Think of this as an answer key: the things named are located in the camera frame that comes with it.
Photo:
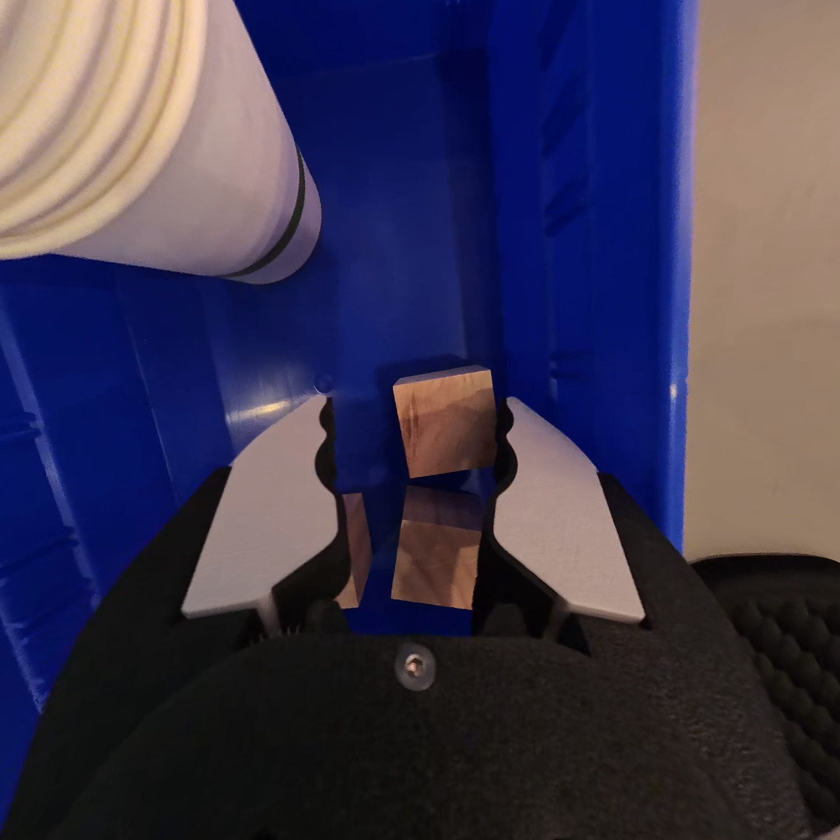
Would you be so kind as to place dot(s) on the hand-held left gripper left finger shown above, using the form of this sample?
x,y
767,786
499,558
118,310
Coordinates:
x,y
268,521

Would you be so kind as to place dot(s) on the blue plastic bin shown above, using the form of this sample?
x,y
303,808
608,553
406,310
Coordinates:
x,y
428,197

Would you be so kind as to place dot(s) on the black quilted wrist rest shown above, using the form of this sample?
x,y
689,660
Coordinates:
x,y
781,655

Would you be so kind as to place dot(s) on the light wooden cube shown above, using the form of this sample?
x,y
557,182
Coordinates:
x,y
356,542
435,558
444,420

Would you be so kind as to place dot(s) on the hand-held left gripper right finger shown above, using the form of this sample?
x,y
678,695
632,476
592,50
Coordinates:
x,y
565,528

